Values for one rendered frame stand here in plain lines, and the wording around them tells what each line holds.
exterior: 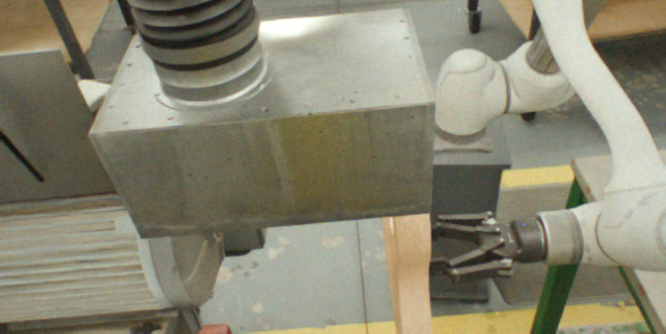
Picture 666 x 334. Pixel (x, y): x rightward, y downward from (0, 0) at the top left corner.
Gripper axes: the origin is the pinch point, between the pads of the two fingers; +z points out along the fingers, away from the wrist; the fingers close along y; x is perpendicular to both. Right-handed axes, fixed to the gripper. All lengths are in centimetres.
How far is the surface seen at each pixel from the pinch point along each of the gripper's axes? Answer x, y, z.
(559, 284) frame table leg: -50, 31, -42
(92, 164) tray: 36, -17, 37
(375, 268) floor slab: -96, 85, 6
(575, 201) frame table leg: -19, 29, -40
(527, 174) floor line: -92, 128, -68
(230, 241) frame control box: -7.6, 14.6, 35.8
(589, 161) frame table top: -9, 31, -43
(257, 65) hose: 47, -21, 17
